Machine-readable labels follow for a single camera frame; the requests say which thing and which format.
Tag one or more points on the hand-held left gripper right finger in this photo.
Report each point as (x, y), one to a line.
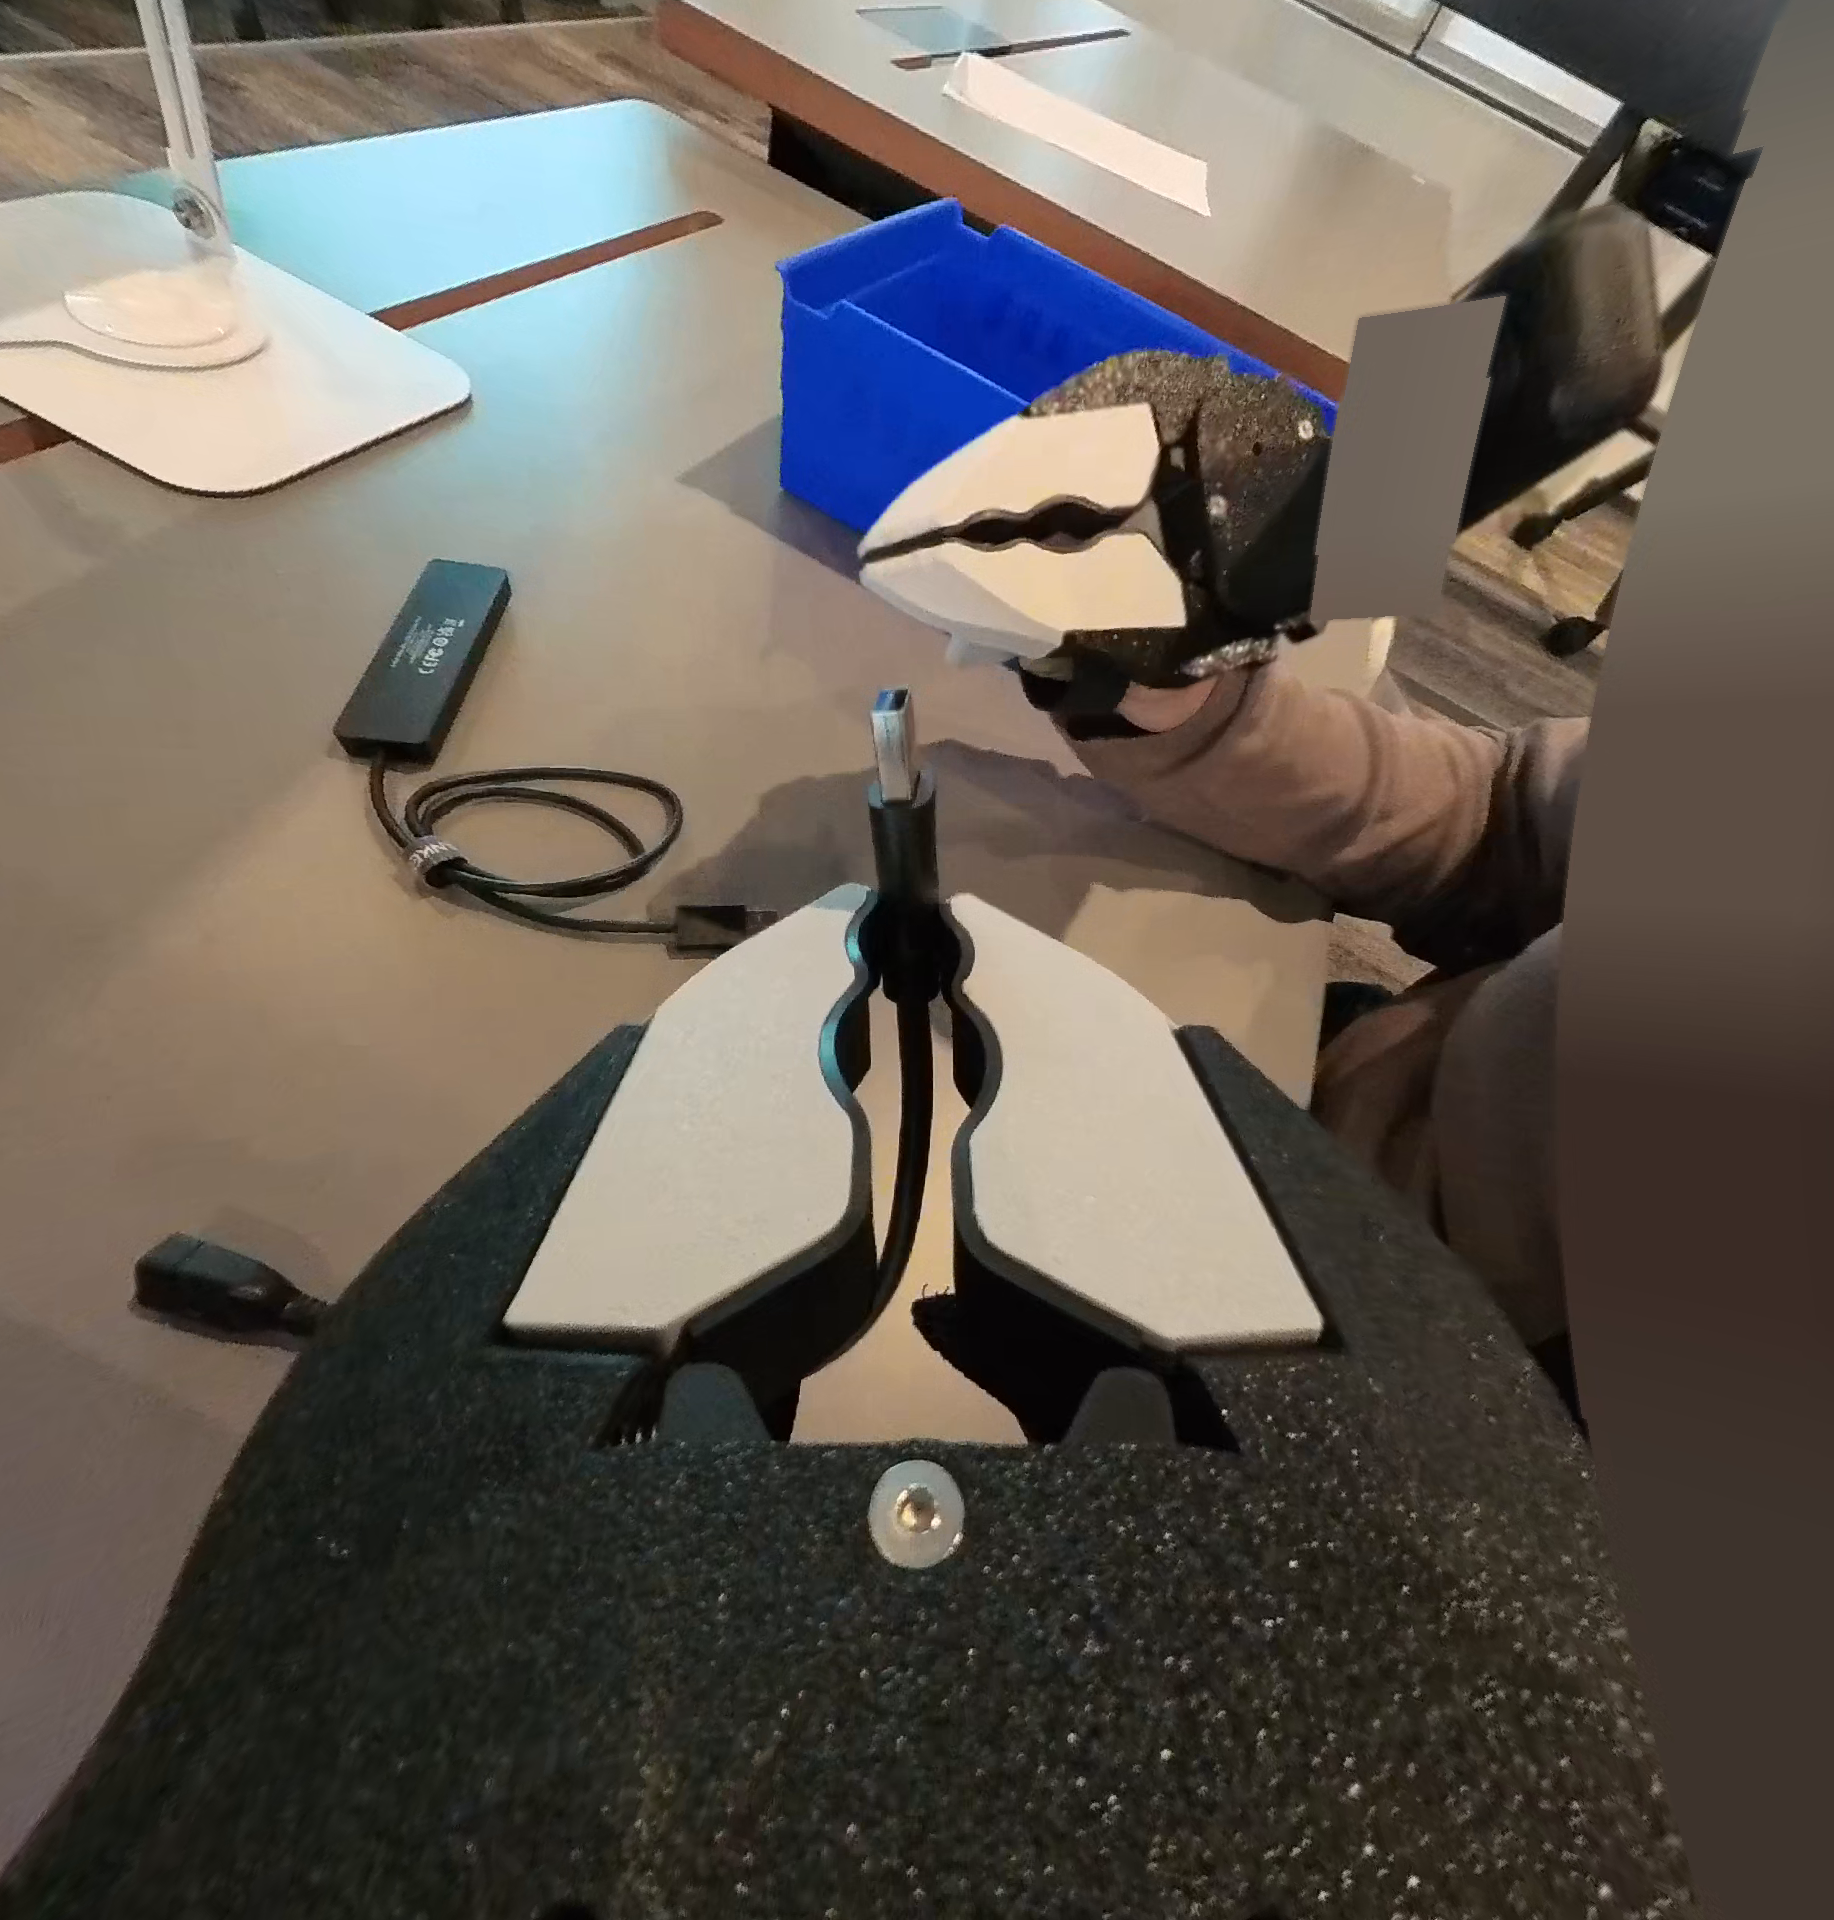
(1128, 1171)

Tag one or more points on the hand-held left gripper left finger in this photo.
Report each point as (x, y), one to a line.
(708, 1155)

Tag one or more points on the black office chair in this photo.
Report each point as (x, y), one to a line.
(1608, 331)

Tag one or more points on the grey desk with wooden edge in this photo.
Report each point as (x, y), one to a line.
(1308, 150)

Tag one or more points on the person's right forearm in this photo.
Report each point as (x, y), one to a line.
(1353, 795)

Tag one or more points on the black usb hub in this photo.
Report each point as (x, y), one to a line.
(425, 652)

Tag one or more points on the blue plastic bin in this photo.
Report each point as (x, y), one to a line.
(857, 406)

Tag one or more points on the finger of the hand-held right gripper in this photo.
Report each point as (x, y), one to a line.
(1053, 592)
(1037, 458)

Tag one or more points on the white monitor stand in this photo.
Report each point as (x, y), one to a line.
(258, 406)

